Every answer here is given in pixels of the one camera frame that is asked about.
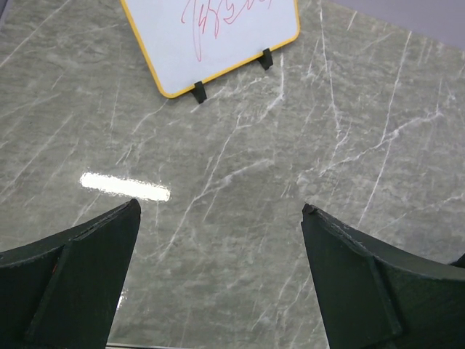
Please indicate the yellow framed whiteboard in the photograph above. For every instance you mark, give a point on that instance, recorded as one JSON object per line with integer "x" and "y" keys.
{"x": 190, "y": 42}

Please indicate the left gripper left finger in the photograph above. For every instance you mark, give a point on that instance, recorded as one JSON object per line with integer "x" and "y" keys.
{"x": 62, "y": 291}

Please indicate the wire whiteboard stand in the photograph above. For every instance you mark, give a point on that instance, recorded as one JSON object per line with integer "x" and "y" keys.
{"x": 200, "y": 92}

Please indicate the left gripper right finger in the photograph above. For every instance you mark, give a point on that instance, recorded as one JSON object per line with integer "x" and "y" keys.
{"x": 374, "y": 295}

